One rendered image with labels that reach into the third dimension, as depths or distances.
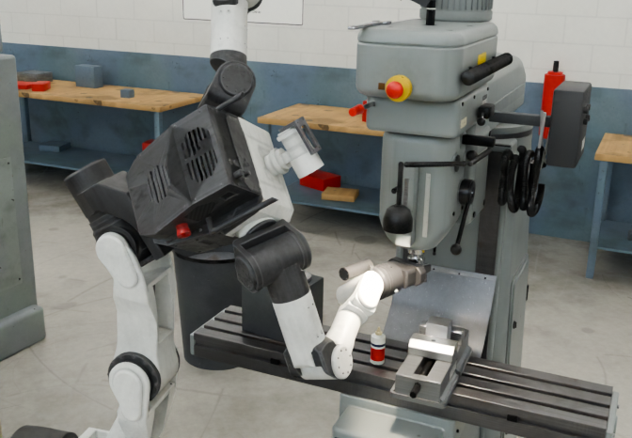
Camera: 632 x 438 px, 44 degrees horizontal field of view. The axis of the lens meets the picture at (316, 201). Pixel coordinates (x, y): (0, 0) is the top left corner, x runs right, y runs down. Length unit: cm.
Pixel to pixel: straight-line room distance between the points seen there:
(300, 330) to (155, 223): 40
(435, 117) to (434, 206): 24
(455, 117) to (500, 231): 66
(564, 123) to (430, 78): 52
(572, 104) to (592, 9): 402
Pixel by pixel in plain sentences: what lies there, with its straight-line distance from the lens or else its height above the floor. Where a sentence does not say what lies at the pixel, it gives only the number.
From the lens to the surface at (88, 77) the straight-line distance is 769.
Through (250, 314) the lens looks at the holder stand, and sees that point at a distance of 242.
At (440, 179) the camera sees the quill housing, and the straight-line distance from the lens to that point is 202.
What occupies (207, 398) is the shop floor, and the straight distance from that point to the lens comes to 397.
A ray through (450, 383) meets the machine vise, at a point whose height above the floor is 96.
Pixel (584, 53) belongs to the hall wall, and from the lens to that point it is 622.
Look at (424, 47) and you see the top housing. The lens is 183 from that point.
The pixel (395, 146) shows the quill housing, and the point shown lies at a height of 159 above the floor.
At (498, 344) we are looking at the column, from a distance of 266.
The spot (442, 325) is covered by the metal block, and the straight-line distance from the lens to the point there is 221.
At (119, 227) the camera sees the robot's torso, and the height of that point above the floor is 141.
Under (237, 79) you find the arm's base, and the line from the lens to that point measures 185.
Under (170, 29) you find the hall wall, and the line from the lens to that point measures 748.
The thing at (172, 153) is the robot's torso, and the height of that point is 163.
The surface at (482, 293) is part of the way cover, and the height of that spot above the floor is 105.
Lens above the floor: 203
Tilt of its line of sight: 17 degrees down
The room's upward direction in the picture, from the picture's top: 1 degrees clockwise
